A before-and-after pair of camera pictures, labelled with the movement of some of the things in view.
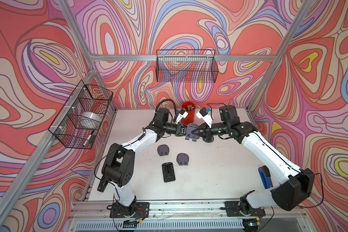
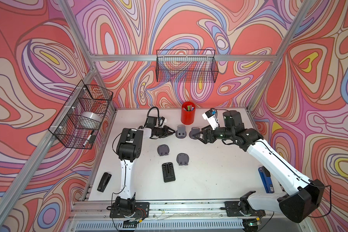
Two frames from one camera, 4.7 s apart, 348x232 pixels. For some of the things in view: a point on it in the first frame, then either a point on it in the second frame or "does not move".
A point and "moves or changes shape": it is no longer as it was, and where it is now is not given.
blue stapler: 265,175 does not move
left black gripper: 181,127 to 165,132
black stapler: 102,185 does not move
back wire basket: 186,65 does not move
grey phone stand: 190,135 moves or changes shape
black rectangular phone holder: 168,172 does not move
